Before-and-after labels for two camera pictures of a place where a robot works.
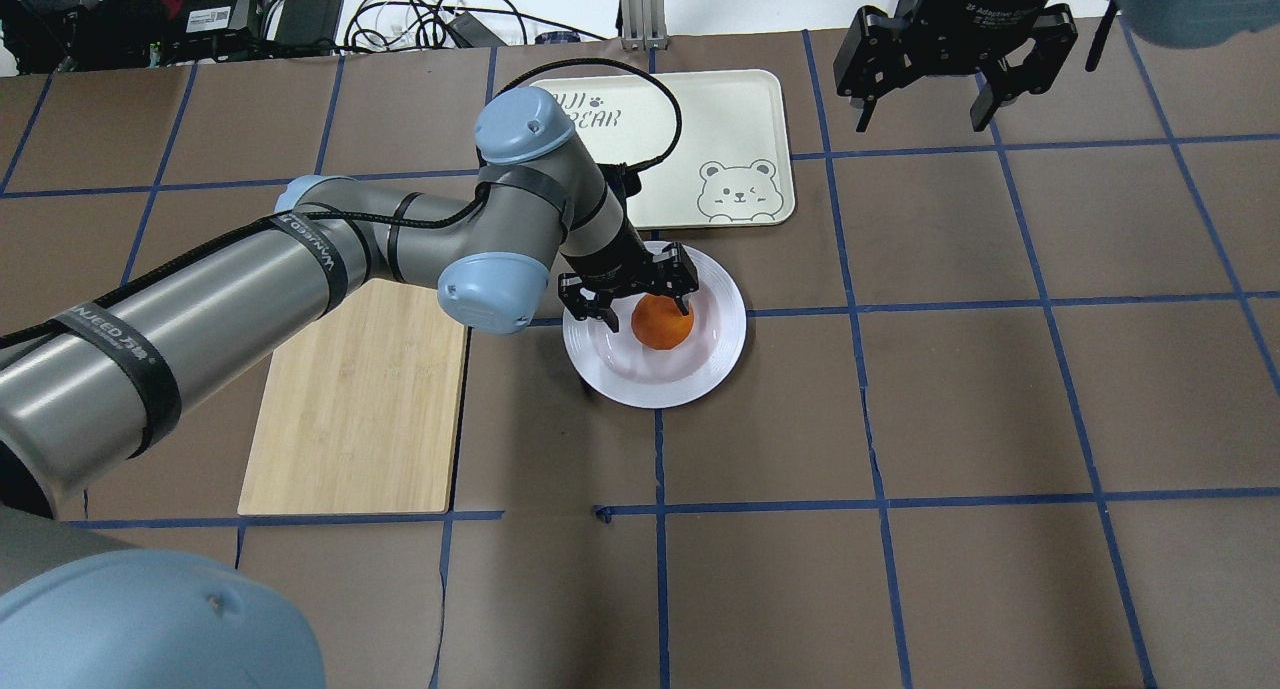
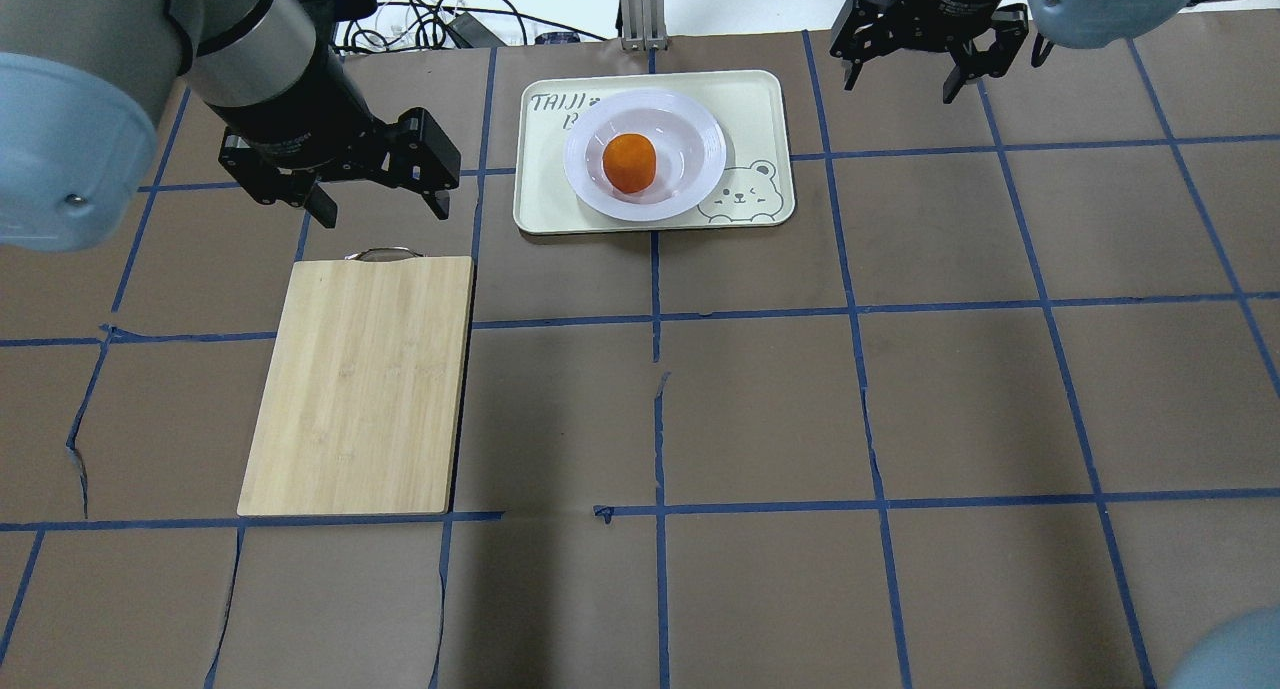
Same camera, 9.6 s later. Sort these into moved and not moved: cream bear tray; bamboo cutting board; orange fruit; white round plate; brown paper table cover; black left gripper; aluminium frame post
Moved: black left gripper; orange fruit; white round plate
Not moved: cream bear tray; brown paper table cover; aluminium frame post; bamboo cutting board
